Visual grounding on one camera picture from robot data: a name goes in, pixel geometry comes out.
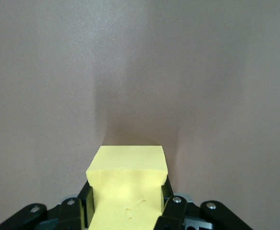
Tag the brown table cover sheet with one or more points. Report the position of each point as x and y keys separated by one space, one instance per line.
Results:
x=139 y=72

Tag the yellow foam cube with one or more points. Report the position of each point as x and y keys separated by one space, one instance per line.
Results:
x=127 y=172

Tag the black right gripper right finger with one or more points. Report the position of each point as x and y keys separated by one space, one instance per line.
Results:
x=175 y=215

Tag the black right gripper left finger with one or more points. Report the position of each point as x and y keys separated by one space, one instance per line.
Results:
x=70 y=215

